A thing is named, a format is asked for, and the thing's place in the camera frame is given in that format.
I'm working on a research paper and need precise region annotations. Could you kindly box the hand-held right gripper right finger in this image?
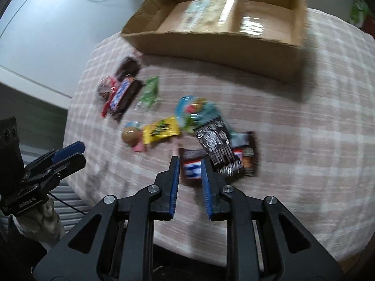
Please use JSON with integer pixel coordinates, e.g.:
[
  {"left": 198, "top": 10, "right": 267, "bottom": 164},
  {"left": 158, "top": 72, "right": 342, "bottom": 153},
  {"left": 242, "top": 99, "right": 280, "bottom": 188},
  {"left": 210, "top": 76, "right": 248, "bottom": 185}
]
[{"left": 200, "top": 157, "right": 343, "bottom": 281}]

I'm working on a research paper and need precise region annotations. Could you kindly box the dark brown snack packet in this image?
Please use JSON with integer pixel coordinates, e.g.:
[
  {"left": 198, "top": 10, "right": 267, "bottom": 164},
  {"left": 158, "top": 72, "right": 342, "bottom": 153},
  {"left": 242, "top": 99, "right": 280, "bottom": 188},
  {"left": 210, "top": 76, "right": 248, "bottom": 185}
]
[{"left": 230, "top": 131, "right": 260, "bottom": 177}]

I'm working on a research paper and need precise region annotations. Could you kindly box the brown chocolate bar packet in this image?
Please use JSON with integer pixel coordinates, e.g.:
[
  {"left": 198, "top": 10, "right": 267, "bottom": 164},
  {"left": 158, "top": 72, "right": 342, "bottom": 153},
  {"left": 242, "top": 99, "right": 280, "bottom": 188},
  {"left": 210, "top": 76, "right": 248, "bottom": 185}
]
[{"left": 179, "top": 148, "right": 211, "bottom": 186}]

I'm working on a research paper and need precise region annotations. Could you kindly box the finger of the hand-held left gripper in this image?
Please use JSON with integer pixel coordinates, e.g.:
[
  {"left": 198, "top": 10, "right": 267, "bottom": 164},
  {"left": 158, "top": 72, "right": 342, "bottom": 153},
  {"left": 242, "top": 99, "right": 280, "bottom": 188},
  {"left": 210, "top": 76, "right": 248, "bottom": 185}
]
[
  {"left": 23, "top": 153, "right": 87, "bottom": 194},
  {"left": 25, "top": 141, "right": 86, "bottom": 174}
]

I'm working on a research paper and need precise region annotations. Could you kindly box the blue green candy packet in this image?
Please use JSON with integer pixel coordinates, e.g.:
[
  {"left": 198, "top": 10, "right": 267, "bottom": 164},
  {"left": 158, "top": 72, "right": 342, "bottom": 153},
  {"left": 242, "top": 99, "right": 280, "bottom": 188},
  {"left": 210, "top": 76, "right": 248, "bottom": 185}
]
[{"left": 175, "top": 95, "right": 221, "bottom": 131}]

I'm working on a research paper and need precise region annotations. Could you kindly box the yellow candy packet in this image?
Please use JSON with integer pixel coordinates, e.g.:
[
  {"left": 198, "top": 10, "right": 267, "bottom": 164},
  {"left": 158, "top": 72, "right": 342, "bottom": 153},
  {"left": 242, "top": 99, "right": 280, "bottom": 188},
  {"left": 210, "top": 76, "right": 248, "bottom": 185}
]
[{"left": 142, "top": 116, "right": 180, "bottom": 144}]

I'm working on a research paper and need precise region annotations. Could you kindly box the cardboard box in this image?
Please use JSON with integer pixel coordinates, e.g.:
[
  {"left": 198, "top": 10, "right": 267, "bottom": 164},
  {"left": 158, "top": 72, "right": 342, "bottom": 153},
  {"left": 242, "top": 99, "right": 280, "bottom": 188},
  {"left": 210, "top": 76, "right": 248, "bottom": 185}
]
[{"left": 121, "top": 0, "right": 308, "bottom": 81}]

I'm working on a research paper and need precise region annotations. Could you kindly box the chocolate bar blue white label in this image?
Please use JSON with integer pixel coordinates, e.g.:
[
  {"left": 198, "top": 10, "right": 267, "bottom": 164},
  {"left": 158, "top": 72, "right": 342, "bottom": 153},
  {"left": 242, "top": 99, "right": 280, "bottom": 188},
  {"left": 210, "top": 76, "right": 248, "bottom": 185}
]
[{"left": 107, "top": 78, "right": 144, "bottom": 122}]

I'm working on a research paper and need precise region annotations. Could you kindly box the black white snack packet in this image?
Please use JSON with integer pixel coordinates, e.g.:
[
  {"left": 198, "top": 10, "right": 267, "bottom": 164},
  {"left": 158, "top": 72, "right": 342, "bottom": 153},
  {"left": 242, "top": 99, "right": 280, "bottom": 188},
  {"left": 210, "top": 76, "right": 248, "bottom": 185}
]
[{"left": 195, "top": 118, "right": 245, "bottom": 177}]

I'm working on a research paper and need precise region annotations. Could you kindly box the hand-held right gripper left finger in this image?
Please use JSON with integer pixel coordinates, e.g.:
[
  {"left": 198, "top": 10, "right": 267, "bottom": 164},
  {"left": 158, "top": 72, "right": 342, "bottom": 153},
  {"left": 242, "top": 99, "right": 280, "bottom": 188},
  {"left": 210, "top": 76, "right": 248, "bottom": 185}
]
[{"left": 32, "top": 156, "right": 180, "bottom": 281}]

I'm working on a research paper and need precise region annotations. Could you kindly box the round brown candy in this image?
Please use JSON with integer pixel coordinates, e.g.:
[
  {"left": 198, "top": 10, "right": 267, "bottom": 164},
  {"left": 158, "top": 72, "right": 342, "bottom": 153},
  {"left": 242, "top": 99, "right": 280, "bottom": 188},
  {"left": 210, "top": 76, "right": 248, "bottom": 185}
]
[{"left": 121, "top": 121, "right": 147, "bottom": 153}]

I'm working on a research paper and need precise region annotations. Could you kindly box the large clear snack bag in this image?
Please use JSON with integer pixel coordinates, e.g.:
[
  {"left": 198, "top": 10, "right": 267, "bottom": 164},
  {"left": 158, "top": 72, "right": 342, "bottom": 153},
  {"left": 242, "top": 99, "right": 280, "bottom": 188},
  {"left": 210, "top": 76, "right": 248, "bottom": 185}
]
[{"left": 176, "top": 0, "right": 264, "bottom": 36}]

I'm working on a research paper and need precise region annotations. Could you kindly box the green white pack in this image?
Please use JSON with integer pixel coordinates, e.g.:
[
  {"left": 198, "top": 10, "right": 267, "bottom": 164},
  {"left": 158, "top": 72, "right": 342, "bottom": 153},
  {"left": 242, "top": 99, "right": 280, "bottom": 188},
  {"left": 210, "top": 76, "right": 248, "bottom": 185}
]
[{"left": 350, "top": 0, "right": 370, "bottom": 27}]

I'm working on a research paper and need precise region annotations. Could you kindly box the chocolate pie clear red packet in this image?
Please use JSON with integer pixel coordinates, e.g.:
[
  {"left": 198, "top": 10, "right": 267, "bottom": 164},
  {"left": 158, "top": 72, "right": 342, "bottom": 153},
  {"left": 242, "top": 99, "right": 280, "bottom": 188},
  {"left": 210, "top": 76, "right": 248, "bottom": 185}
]
[
  {"left": 115, "top": 56, "right": 142, "bottom": 81},
  {"left": 97, "top": 75, "right": 120, "bottom": 118}
]

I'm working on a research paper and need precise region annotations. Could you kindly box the person's left hand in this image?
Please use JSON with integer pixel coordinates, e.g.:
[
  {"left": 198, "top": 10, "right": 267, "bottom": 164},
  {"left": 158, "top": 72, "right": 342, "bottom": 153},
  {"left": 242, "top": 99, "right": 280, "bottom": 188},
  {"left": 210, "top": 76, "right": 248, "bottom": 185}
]
[{"left": 12, "top": 197, "right": 63, "bottom": 248}]

